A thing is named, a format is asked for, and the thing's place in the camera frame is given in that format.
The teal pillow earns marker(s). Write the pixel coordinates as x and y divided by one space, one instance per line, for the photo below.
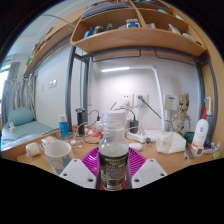
20 116

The grey metal bed frame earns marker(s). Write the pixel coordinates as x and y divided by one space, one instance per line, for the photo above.
69 100

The white light switch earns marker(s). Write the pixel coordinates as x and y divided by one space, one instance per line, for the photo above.
53 83

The clear bottle with dark label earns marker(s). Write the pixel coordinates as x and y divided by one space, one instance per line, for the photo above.
113 160

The small white digital thermometer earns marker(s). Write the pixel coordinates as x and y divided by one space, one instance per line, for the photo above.
199 151

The blue spray bottle white nozzle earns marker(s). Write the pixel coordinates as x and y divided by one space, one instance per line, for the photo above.
209 110

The dark green round tin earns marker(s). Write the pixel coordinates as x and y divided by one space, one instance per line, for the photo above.
189 137

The white wall box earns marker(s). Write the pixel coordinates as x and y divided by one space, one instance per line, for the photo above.
170 102

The grey curtain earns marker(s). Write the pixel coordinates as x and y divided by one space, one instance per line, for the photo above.
18 88

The wooden shelf unit with items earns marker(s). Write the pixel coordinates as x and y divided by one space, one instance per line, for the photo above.
136 36

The green packet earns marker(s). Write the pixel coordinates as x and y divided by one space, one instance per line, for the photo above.
216 155

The black electric shaver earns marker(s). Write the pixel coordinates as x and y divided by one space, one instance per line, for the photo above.
80 121

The wooden wardrobe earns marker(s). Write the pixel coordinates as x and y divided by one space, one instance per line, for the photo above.
209 80

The wooden tree creature figurine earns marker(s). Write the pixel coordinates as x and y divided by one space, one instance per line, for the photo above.
181 115

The long wooden bed rail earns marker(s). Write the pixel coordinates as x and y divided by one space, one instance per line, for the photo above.
48 43

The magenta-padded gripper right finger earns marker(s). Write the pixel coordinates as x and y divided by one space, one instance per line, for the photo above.
150 171

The white power strip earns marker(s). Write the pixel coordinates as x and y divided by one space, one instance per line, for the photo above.
136 137

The blue tube with white cap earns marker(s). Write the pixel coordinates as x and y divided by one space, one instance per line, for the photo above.
63 128

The white desk lamp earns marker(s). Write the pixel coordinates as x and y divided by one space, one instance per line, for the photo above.
115 69

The white mug with blue map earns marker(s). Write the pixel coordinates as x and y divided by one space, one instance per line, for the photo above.
58 156

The plastic-wrapped round bun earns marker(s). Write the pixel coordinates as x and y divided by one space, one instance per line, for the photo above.
49 141
33 149

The black charger block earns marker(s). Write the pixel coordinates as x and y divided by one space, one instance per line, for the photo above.
134 126

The white pump bottle red top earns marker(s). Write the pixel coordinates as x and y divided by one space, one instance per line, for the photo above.
200 131

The teal bed mattress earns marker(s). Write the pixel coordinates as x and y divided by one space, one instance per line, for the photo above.
28 130

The small white oval case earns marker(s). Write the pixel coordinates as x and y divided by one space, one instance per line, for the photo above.
135 146

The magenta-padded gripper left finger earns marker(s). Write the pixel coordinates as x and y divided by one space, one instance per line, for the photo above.
75 171

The white wall socket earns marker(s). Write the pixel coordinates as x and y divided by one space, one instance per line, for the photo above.
126 100
144 102

